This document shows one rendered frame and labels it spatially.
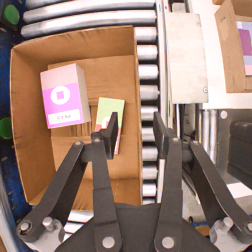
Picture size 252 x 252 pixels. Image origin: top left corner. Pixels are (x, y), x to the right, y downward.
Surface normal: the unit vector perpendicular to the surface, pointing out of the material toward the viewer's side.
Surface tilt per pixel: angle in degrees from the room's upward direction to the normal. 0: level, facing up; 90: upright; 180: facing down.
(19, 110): 90
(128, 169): 0
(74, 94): 0
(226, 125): 0
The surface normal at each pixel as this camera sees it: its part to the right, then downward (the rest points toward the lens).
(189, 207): -0.06, 0.11
